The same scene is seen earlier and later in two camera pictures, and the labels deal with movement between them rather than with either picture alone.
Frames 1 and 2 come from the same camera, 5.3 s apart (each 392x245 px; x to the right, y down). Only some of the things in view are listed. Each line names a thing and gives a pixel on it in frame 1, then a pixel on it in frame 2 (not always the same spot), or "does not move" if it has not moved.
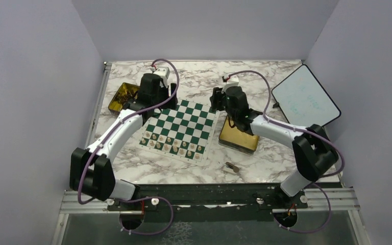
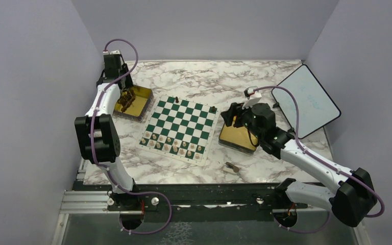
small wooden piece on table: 229,165 does not move
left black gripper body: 163,96 → 128,81
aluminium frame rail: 76,202 does not move
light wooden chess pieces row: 172,145 does not move
